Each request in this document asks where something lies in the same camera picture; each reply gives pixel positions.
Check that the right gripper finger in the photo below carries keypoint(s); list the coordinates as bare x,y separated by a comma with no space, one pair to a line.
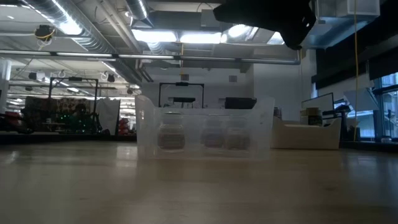
239,7
239,19

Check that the cardboard furikake spice tube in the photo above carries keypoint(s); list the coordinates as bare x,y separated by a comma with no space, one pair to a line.
311,115

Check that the small glass spice jar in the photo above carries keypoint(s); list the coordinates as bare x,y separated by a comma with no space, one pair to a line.
213,135
237,137
171,133

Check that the clear plastic bin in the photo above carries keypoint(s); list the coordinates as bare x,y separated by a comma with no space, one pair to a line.
192,152

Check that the ceiling light panel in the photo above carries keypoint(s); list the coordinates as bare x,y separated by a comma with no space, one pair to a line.
154,35
200,38

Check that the blue grey vent hood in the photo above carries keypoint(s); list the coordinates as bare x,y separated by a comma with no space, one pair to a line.
342,28

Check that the horizontal silver ceiling pipe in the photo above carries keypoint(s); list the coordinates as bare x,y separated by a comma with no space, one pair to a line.
202,58

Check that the black monitor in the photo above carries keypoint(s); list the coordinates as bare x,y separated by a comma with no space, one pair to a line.
241,102

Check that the white screen monitor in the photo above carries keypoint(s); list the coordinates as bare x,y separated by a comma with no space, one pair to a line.
317,101

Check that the black desk equipment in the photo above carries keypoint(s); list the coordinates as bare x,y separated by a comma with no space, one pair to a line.
332,115

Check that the white slanted panel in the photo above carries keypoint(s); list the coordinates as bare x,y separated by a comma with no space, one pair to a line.
362,99

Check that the white plastic bin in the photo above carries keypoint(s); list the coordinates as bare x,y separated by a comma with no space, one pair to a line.
308,138

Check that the large glass window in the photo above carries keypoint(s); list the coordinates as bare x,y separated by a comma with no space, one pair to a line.
388,109

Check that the red packaged goods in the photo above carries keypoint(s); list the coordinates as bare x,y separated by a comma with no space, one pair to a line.
124,126

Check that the white hanging sheet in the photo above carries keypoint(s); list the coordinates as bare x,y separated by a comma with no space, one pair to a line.
109,113

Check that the person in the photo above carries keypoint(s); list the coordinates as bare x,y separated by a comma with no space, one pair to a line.
80,109

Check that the patterned stacked boxes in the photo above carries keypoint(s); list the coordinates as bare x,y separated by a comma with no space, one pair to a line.
59,105

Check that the black rig frame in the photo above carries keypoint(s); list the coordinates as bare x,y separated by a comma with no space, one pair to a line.
74,79
182,84

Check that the smooth silver air duct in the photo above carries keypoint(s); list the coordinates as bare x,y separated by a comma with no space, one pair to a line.
136,9

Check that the corrugated silver air duct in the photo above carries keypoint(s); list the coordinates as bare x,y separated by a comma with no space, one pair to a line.
90,40

